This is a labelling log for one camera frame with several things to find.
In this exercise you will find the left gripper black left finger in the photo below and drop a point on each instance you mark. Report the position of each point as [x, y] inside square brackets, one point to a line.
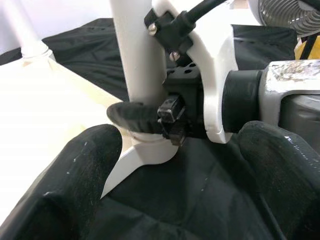
[65, 190]

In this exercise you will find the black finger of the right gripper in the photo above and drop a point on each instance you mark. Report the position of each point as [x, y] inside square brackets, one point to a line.
[132, 117]

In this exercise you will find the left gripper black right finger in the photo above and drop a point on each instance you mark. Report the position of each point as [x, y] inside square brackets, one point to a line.
[287, 185]

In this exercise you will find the white plastic table leg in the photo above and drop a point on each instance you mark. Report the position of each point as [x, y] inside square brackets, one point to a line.
[140, 50]
[30, 30]

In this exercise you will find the white plastic children table top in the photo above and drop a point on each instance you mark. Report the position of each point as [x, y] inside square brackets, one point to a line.
[37, 100]

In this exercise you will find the black table cloth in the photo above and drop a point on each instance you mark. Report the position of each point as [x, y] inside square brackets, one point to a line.
[187, 187]

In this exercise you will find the yellow packet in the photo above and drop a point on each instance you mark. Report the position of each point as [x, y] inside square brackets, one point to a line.
[300, 51]

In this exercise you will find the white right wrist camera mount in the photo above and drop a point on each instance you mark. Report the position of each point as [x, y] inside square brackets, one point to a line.
[215, 65]

